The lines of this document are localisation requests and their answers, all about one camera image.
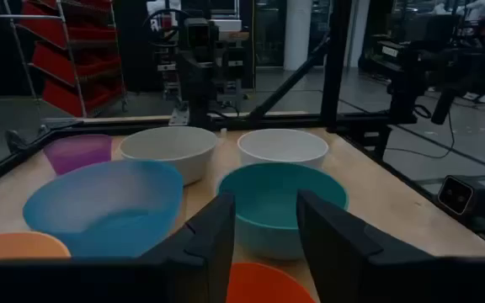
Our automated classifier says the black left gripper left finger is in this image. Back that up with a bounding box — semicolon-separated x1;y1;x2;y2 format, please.
0;192;237;303

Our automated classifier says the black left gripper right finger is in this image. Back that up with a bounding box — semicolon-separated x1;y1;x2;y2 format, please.
296;189;485;303

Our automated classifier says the teal bowl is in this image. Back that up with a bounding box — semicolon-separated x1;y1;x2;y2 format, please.
216;162;349;261

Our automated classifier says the large off-white bowl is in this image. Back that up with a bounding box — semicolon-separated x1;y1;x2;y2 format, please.
119;125;219;186

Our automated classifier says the white bowl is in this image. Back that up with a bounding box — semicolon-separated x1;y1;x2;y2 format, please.
237;128;330;170

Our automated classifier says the light orange bowl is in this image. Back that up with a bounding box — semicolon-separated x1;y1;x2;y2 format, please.
0;231;72;267

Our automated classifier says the bright orange bowl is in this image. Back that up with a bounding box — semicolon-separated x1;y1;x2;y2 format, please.
225;263;317;303

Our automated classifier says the purple translucent bowl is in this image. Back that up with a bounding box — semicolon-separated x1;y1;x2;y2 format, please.
42;134;113;176

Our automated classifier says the grey metal equipment cart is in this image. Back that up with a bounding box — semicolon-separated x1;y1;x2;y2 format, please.
153;8;254;101

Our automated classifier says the black neighbouring robot station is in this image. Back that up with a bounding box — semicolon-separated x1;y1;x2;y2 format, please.
364;12;485;125

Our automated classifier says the white round pillar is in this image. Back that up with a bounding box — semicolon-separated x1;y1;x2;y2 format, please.
283;0;324;72

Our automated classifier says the metal rack with red bins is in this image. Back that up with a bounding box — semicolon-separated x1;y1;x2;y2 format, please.
0;0;128;119

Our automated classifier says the small black table-level camera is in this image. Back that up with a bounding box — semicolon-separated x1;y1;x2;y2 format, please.
438;174;485;216

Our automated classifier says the black arm base cable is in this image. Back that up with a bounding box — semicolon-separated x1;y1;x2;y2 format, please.
207;105;243;120

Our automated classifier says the black aluminium table frame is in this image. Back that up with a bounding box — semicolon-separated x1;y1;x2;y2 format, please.
0;0;485;256

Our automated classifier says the black floor cable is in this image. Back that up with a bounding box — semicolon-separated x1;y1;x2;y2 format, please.
385;107;456;160

